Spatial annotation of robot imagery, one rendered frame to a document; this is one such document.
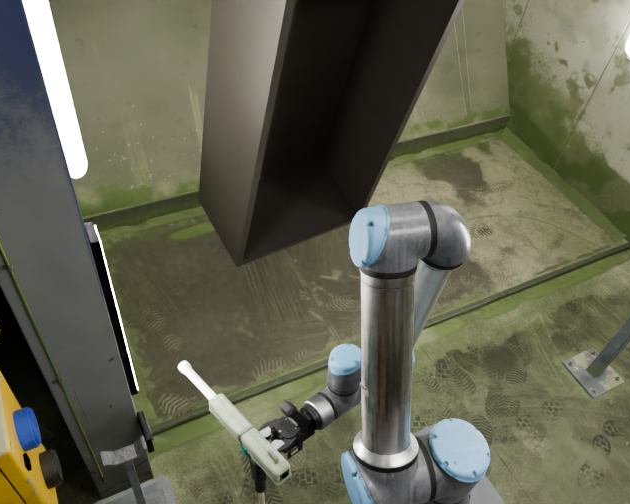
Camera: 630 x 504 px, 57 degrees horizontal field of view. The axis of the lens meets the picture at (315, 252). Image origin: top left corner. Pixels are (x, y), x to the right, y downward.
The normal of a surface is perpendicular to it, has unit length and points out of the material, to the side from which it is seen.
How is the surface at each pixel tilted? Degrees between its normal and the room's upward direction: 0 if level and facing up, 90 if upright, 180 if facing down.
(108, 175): 57
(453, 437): 5
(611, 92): 90
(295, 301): 0
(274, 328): 0
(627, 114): 90
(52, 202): 90
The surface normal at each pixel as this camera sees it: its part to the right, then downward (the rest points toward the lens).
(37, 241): 0.45, 0.69
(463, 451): 0.18, -0.68
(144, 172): 0.43, 0.21
